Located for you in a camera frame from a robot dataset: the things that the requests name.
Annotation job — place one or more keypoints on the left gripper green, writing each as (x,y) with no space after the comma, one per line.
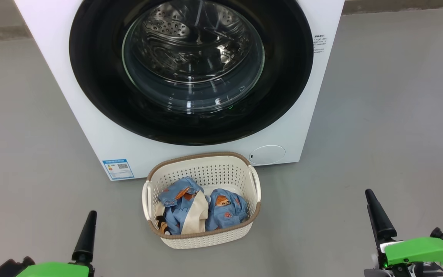
(52,270)

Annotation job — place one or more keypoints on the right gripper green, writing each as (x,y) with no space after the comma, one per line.
(421,250)

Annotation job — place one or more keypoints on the blue garment with cream lining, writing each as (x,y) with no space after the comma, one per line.
(190,215)

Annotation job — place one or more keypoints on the blue cartoon print garment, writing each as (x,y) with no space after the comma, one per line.
(225,211)

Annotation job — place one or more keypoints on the black washing machine door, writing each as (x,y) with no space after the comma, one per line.
(98,88)

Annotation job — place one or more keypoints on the white front-load washing machine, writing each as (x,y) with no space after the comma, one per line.
(52,96)

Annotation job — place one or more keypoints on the steel perforated washer drum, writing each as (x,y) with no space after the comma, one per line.
(167,27)

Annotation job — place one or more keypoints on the blue energy label sticker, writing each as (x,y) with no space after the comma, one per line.
(118,169)

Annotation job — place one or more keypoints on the cream perforated laundry basket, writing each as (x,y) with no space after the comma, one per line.
(202,240)

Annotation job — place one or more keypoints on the round white filter cover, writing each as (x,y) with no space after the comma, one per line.
(267,155)

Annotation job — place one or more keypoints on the printed text label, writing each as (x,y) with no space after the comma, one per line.
(319,44)

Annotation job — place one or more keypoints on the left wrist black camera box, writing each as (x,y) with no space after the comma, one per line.
(8,269)

